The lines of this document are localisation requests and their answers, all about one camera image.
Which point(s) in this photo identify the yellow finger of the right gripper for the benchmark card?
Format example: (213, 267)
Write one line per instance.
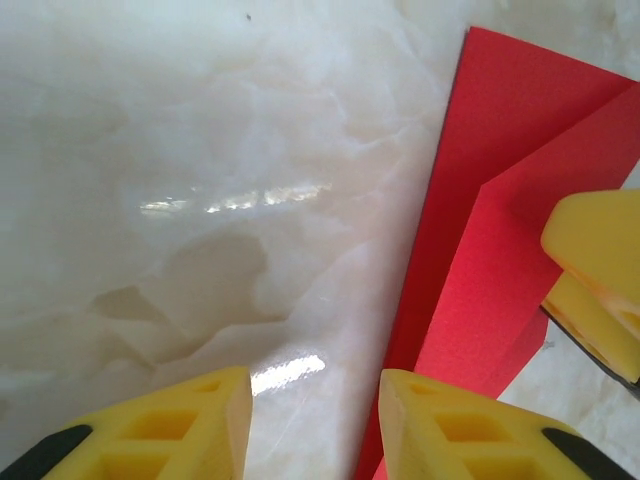
(595, 235)

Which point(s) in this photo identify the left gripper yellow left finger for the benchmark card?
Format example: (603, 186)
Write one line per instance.
(165, 435)

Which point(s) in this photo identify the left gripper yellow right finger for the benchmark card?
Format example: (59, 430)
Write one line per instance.
(465, 440)

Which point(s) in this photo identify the red paper sheet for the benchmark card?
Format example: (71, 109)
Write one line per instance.
(480, 150)

